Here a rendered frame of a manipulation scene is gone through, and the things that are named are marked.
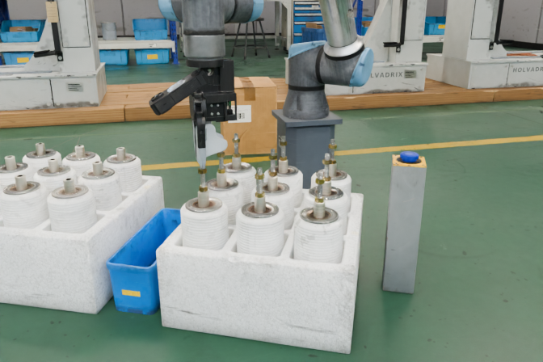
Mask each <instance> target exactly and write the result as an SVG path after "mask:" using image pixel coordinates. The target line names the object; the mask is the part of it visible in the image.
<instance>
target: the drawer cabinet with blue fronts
mask: <svg viewBox="0 0 543 362"><path fill-rule="evenodd" d="M305 22H308V23H316V24H317V25H322V27H324V23H323V20H322V12H321V8H320V5H319V1H318V0H292V4H291V45H292V44H298V43H302V30H301V27H306V24H305ZM286 23H287V8H286V7H285V6H284V4H283V3H282V20H281V36H283V37H286ZM281 46H284V51H288V50H286V40H281Z"/></svg>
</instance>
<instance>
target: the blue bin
mask: <svg viewBox="0 0 543 362"><path fill-rule="evenodd" d="M180 210H181V209H177V208H162V209H160V210H159V211H158V212H157V213H156V214H155V215H154V216H153V217H152V218H151V219H150V220H149V221H147V222H146V223H145V224H144V225H143V226H142V227H141V228H140V229H139V230H138V231H137V232H136V233H135V234H134V235H133V236H132V237H131V238H130V239H129V240H128V241H127V242H126V243H125V244H124V245H123V246H122V247H121V248H120V249H119V250H118V251H117V252H116V253H115V254H114V255H112V256H111V257H110V258H109V259H108V260H107V262H106V265H107V270H109V273H110V277H111V282H112V291H113V296H114V300H115V305H116V310H118V311H123V312H129V313H135V314H146V315H152V314H155V313H156V312H157V311H158V309H159V308H160V306H161V305H160V295H159V286H158V267H157V257H156V250H157V249H158V248H159V247H160V246H161V245H162V244H163V243H164V242H165V241H166V239H167V238H168V237H169V236H170V235H171V234H172V233H173V232H174V231H175V229H176V228H177V227H178V226H179V225H180V224H181V212H180Z"/></svg>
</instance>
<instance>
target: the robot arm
mask: <svg viewBox="0 0 543 362"><path fill-rule="evenodd" d="M318 1H319V5H320V8H321V12H322V20H323V23H324V28H325V32H326V38H327V42H326V41H325V40H320V41H312V42H305V43H298V44H292V45H291V46H290V47H289V51H288V93H287V96H286V99H285V101H284V106H283V116H286V117H288V118H292V119H299V120H316V119H322V118H326V117H328V116H329V113H330V109H329V105H328V102H327V99H326V94H325V84H328V85H337V86H349V87H353V86H356V87H361V86H363V85H365V84H366V82H367V81H368V79H369V77H370V74H371V72H372V69H373V59H374V55H373V50H372V49H371V48H369V47H366V48H365V46H364V40H363V38H362V37H361V36H359V35H357V32H356V23H355V18H354V12H353V7H352V2H351V0H318ZM263 4H264V2H263V0H158V7H159V9H160V12H161V13H162V15H163V16H164V17H165V18H166V19H168V20H170V21H179V22H180V23H183V41H184V56H185V57H188V58H186V66H188V67H194V68H198V69H196V70H195V71H193V72H192V73H190V74H189V75H188V76H186V77H185V78H183V79H181V80H180V81H178V82H177V83H175V84H174V85H173V86H170V87H169V88H167V89H166V90H164V91H163V92H159V93H158V94H156V95H155V96H154V97H152V98H151V100H150V101H149V105H150V107H151V108H152V110H153V111H154V113H155V114H156V115H157V116H160V115H162V114H164V113H166V112H168V111H169V110H170V109H171V108H172V107H173V106H174V105H176V104H177V103H179V102H181V101H182V100H184V99H185V98H187V97H188V96H189V105H190V113H191V118H192V131H193V138H194V146H195V153H196V159H197V162H198V163H199V164H200V166H201V168H202V169H205V165H206V158H207V157H208V156H210V155H213V154H216V153H219V152H221V151H224V150H226V148H227V146H228V144H227V141H226V140H224V137H223V136H222V135H221V134H220V133H216V129H215V127H214V126H213V125H212V122H211V121H216V122H226V121H231V120H237V94H236V93H235V92H234V60H231V58H222V57H223V56H224V55H225V24H227V23H248V22H252V21H255V20H256V19H257V18H258V17H259V16H260V15H261V14H262V12H263ZM208 69H211V72H210V73H208V72H209V71H208ZM231 101H234V112H235V115H233V110H232V109H231Z"/></svg>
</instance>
